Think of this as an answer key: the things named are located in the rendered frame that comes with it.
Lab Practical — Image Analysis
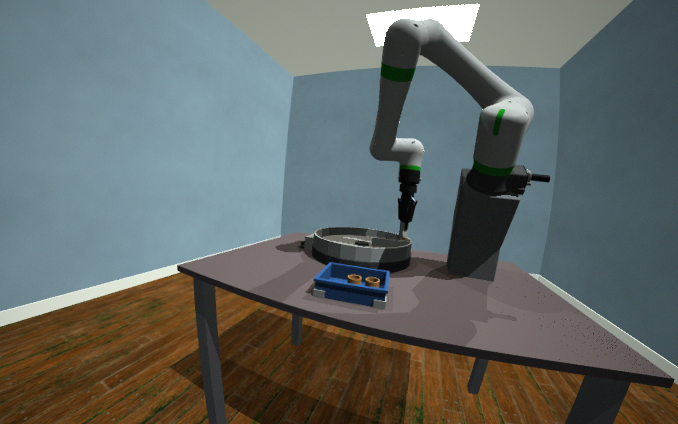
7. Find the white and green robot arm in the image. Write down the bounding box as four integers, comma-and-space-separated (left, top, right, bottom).
370, 18, 550, 195

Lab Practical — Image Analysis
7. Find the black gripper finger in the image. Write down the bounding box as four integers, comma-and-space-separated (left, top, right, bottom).
401, 196, 417, 237
398, 196, 405, 236

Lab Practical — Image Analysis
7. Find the blue open crate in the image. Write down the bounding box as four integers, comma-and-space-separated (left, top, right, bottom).
313, 262, 390, 309

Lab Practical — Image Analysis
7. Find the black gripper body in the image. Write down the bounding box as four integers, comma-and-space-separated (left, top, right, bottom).
399, 184, 417, 205

